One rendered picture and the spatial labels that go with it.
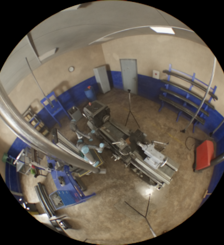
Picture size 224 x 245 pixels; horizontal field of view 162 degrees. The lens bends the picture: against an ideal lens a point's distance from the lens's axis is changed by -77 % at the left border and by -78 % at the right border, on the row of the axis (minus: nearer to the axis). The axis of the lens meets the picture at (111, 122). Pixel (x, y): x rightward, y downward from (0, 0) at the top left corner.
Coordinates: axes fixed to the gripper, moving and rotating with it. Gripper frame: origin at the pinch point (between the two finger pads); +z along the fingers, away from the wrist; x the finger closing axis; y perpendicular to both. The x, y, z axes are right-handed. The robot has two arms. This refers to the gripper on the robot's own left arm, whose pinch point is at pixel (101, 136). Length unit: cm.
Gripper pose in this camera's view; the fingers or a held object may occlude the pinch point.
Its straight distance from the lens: 217.7
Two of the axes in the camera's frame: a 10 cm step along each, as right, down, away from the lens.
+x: -3.9, -5.7, 7.2
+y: 7.3, -6.7, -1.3
